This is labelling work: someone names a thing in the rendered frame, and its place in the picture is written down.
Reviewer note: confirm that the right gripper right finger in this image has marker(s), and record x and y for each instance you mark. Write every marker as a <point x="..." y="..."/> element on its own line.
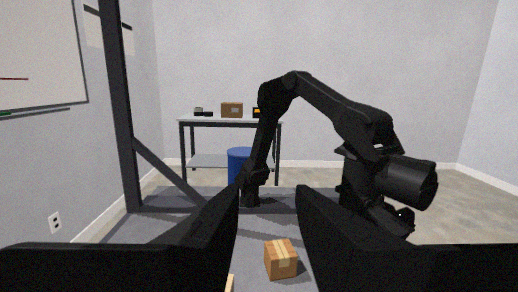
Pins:
<point x="350" y="254"/>

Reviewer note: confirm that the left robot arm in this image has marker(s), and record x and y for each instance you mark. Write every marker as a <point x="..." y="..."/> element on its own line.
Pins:
<point x="408" y="180"/>

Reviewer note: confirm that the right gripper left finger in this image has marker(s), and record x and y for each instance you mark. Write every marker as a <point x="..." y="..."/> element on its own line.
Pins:
<point x="157" y="266"/>

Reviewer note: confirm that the brown cardboard box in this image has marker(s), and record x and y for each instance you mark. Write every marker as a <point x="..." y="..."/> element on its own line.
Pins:
<point x="280" y="259"/>

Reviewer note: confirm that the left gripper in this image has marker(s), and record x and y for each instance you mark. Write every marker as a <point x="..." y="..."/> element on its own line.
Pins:
<point x="353" y="199"/>

